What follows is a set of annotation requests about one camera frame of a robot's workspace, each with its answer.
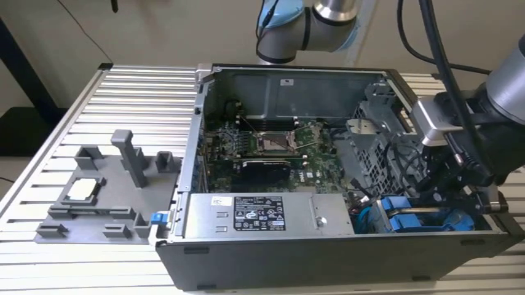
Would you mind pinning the hard disk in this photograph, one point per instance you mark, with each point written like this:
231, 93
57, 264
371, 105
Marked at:
399, 204

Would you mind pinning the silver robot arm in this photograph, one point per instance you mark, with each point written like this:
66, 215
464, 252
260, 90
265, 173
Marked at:
327, 33

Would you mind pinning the grey metal disk bay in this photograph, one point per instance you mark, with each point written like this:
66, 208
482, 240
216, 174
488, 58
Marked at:
382, 221

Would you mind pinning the black RAM slot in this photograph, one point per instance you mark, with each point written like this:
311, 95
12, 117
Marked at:
265, 124
265, 128
265, 121
265, 118

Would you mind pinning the grey perforated drive cage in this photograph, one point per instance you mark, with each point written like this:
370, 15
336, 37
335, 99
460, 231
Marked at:
370, 159

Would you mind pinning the green motherboard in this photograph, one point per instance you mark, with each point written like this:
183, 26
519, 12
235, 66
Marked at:
319, 172

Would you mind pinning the black graphics card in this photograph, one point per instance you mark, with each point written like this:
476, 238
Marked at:
265, 172

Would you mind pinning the CPU socket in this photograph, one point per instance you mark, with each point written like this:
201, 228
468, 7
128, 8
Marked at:
272, 143

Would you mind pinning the dark grey PC case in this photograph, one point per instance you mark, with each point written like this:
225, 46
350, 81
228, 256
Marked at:
287, 264

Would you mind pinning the white sticker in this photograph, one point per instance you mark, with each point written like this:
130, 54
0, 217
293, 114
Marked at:
287, 82

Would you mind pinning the silver power supply unit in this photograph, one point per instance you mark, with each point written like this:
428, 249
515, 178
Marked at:
204, 215

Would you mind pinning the blue case latch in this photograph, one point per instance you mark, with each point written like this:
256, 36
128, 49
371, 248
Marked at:
157, 218

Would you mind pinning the grey plastic parts rack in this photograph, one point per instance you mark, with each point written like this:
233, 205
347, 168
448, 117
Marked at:
114, 196

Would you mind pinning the silver CPU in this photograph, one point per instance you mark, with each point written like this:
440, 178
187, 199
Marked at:
81, 188

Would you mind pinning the black stand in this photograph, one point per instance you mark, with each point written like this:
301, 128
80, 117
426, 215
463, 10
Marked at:
28, 132

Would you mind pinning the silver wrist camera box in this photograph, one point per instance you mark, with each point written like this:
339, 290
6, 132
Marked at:
430, 120

